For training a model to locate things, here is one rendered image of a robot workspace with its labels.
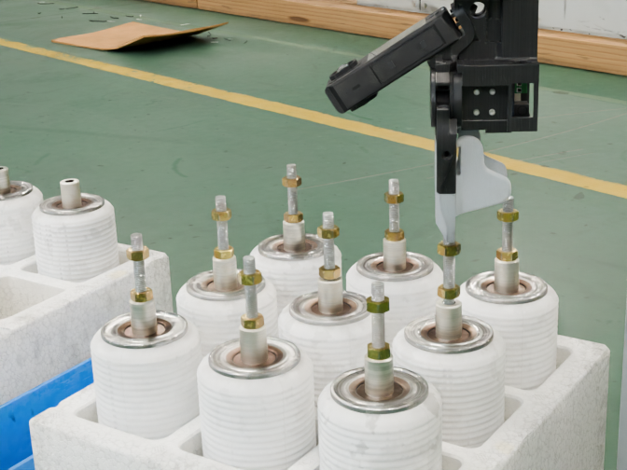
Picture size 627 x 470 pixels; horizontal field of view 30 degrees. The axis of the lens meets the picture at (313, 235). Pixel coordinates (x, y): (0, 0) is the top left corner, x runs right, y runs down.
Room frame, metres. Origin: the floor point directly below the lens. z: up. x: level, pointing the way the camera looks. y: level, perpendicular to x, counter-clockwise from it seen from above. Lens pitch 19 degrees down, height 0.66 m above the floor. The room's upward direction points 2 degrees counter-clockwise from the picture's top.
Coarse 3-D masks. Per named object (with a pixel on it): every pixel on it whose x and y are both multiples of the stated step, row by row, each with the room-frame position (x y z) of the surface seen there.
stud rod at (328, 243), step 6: (324, 216) 0.97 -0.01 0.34; (330, 216) 0.97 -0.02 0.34; (324, 222) 0.97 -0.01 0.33; (330, 222) 0.97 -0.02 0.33; (324, 240) 0.97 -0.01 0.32; (330, 240) 0.97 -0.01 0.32; (324, 246) 0.97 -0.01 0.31; (330, 246) 0.97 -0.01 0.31; (324, 252) 0.97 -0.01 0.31; (330, 252) 0.97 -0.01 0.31; (324, 258) 0.97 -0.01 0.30; (330, 258) 0.97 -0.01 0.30; (324, 264) 0.97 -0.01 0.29; (330, 264) 0.97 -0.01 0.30
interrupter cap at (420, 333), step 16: (416, 320) 0.93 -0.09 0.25; (432, 320) 0.93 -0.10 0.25; (464, 320) 0.93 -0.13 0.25; (480, 320) 0.93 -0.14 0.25; (416, 336) 0.90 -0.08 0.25; (432, 336) 0.91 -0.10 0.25; (464, 336) 0.90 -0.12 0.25; (480, 336) 0.89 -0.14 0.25; (448, 352) 0.87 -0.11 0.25; (464, 352) 0.87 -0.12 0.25
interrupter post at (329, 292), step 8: (320, 280) 0.97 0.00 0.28; (336, 280) 0.97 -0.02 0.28; (320, 288) 0.96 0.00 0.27; (328, 288) 0.96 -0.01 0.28; (336, 288) 0.96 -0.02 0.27; (320, 296) 0.96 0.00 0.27; (328, 296) 0.96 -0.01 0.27; (336, 296) 0.96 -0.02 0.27; (320, 304) 0.97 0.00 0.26; (328, 304) 0.96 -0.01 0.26; (336, 304) 0.96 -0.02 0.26; (328, 312) 0.96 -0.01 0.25; (336, 312) 0.96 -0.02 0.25
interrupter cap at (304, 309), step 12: (300, 300) 0.99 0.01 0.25; (312, 300) 0.99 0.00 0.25; (348, 300) 0.98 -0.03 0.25; (360, 300) 0.98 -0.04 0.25; (300, 312) 0.96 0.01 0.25; (312, 312) 0.96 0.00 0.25; (348, 312) 0.96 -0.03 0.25; (360, 312) 0.95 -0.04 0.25; (312, 324) 0.94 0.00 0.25; (324, 324) 0.93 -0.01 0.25; (336, 324) 0.93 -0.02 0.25; (348, 324) 0.94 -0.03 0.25
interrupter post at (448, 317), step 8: (440, 304) 0.90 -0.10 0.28; (456, 304) 0.90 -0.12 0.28; (440, 312) 0.90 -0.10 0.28; (448, 312) 0.90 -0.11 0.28; (456, 312) 0.90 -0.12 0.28; (440, 320) 0.90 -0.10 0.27; (448, 320) 0.90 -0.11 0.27; (456, 320) 0.90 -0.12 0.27; (440, 328) 0.90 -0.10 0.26; (448, 328) 0.90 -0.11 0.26; (456, 328) 0.90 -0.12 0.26; (440, 336) 0.90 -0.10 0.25; (448, 336) 0.90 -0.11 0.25; (456, 336) 0.90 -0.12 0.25
